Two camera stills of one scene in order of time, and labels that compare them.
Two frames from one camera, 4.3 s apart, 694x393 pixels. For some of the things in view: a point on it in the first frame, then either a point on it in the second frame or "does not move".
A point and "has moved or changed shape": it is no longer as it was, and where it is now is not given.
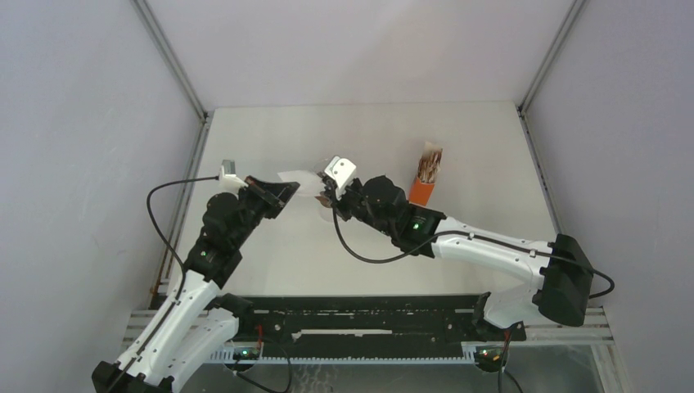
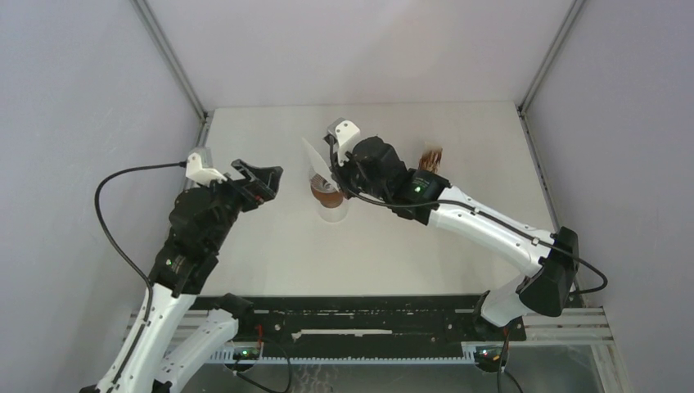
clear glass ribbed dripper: x=321 y=164 has moved or changed shape
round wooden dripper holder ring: x=324 y=200 does not move
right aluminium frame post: x=522 y=110 does not move
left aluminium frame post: x=196 y=160 does not move
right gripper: x=340 y=204 -> x=341 y=173
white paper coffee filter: x=309 y=182 -> x=317 y=166
